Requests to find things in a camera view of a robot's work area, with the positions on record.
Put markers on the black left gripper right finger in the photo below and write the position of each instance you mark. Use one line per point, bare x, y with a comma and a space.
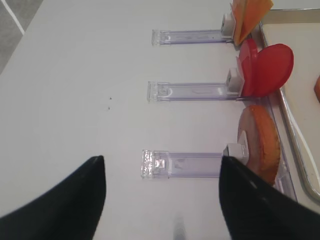
254, 210

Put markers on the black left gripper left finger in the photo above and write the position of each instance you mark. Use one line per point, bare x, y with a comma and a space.
69, 211

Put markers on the bread slice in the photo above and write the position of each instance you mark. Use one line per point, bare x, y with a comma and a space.
317, 88
262, 141

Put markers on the clear bread pusher track left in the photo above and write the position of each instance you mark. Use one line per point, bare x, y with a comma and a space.
167, 164

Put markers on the clear tomato pusher track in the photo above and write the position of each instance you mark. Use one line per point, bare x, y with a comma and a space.
231, 89

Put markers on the right tomato slice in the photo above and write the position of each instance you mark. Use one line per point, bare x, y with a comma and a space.
274, 67

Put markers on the tomato slice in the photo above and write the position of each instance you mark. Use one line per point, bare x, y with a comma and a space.
248, 56
274, 67

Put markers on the left tomato slice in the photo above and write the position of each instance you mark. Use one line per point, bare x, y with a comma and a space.
248, 56

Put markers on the clear cheese pusher track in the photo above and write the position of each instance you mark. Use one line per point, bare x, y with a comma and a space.
222, 35

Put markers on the right cheese slice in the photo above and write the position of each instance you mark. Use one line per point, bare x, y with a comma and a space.
253, 12

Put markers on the cheese slice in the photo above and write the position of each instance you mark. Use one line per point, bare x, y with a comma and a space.
253, 12
238, 8

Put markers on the left cheese slice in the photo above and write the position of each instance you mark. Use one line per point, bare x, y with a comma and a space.
238, 8

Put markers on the white rectangular tray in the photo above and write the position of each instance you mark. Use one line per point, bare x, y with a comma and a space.
300, 30

